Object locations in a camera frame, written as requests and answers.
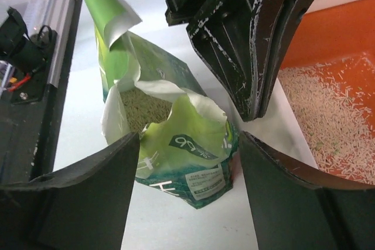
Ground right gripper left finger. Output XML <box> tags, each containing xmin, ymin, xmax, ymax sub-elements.
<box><xmin>1</xmin><ymin>133</ymin><xmax>139</xmax><ymax>249</ymax></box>

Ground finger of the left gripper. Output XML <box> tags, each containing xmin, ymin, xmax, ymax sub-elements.
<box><xmin>248</xmin><ymin>0</ymin><xmax>314</xmax><ymax>121</ymax></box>
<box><xmin>165</xmin><ymin>0</ymin><xmax>294</xmax><ymax>122</ymax></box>

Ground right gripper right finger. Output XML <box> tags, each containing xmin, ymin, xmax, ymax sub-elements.
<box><xmin>240</xmin><ymin>132</ymin><xmax>374</xmax><ymax>249</ymax></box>

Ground orange and cream litter box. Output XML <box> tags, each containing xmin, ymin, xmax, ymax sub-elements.
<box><xmin>248</xmin><ymin>0</ymin><xmax>375</xmax><ymax>186</ymax></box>

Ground green litter bag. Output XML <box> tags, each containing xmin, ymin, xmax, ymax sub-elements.
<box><xmin>84</xmin><ymin>0</ymin><xmax>238</xmax><ymax>209</ymax></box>

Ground beige cat litter granules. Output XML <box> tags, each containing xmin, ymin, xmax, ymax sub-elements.
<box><xmin>278</xmin><ymin>54</ymin><xmax>374</xmax><ymax>184</ymax></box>

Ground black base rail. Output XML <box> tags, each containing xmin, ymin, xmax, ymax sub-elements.
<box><xmin>1</xmin><ymin>0</ymin><xmax>82</xmax><ymax>185</ymax></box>

